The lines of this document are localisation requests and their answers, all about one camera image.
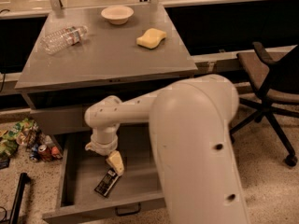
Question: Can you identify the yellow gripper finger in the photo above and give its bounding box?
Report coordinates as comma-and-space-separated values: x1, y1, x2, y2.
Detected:
107, 150, 124, 176

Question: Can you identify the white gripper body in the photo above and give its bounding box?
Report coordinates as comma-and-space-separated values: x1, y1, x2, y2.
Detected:
85, 137, 118, 156

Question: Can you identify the black rxbar chocolate wrapper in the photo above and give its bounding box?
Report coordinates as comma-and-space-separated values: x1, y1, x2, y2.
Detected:
94, 168, 120, 198

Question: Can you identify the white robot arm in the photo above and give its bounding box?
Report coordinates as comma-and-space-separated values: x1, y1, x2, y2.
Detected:
84, 75, 250, 224

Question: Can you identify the open grey lower drawer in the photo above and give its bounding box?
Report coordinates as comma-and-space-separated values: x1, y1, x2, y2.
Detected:
43, 124, 165, 224

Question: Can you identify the closed grey middle drawer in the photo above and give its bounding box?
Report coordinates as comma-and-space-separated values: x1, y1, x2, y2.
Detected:
30, 105, 90, 134

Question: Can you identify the grey drawer cabinet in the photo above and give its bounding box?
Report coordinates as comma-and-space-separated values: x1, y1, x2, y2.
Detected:
15, 3, 197, 147

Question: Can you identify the orange snack item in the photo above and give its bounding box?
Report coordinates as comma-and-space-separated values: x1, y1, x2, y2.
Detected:
51, 147, 63, 160

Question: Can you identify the red soda can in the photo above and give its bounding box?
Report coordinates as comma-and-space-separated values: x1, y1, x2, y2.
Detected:
37, 145, 52, 161

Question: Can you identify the blue soda can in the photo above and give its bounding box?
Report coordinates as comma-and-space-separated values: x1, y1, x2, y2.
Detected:
29, 144, 40, 162

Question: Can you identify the black pole on floor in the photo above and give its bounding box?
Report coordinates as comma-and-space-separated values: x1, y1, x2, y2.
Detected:
8, 173, 30, 224

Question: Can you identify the green chip bag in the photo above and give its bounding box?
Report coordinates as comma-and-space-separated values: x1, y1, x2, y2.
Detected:
0, 119, 36, 159

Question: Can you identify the clear plastic water bottle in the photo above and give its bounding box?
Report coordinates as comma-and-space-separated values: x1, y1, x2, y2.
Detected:
41, 26, 88, 55

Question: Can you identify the yellow sponge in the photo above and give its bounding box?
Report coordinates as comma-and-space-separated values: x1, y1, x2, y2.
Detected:
136, 28, 166, 49

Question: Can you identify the white paper bowl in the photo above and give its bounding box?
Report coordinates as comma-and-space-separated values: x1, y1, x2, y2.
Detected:
101, 6, 134, 25

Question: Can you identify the black office chair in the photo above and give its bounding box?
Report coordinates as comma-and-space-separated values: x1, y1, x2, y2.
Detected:
230, 42, 299, 167

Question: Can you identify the black drawer handle lower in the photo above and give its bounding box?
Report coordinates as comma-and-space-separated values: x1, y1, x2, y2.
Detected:
115, 203, 141, 217

